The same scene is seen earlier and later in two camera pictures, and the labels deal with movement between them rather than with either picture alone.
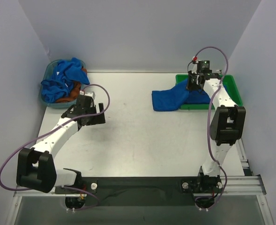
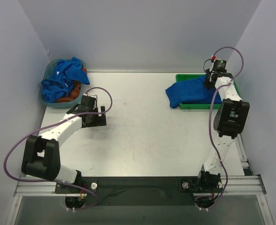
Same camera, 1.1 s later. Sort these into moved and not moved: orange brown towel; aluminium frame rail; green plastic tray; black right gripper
Moved: black right gripper
Not moved: orange brown towel; aluminium frame rail; green plastic tray
